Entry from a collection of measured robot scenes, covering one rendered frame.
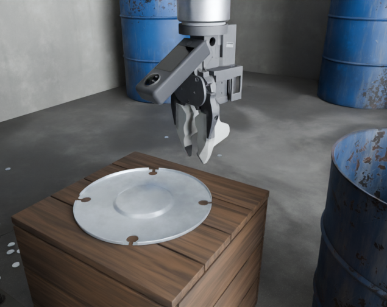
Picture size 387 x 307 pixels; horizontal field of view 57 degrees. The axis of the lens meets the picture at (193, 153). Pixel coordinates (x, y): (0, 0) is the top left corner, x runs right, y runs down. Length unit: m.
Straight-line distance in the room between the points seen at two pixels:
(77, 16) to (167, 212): 2.24
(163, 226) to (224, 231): 0.12
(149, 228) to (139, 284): 0.14
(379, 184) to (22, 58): 2.18
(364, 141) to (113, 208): 0.57
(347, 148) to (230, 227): 0.32
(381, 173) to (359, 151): 0.10
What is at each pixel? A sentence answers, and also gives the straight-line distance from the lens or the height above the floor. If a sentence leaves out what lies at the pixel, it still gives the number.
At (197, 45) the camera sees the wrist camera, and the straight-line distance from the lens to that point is 0.53.
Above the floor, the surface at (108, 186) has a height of 0.35.
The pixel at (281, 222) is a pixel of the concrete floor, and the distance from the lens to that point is 1.35.
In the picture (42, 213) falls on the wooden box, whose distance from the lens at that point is 0.80.
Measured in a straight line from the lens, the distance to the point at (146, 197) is 0.78.
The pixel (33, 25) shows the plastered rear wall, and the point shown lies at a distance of 2.62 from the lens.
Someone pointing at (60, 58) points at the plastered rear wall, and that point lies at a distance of 2.74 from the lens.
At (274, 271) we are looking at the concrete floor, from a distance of 1.15.
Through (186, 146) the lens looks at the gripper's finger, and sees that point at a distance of 0.60.
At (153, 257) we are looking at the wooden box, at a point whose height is 0.35.
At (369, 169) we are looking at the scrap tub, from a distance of 0.94.
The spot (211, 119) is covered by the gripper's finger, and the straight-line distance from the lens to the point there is 0.53.
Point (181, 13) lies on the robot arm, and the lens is 0.53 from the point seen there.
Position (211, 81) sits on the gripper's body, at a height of 0.65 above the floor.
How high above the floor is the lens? 0.77
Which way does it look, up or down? 25 degrees down
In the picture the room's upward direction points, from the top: straight up
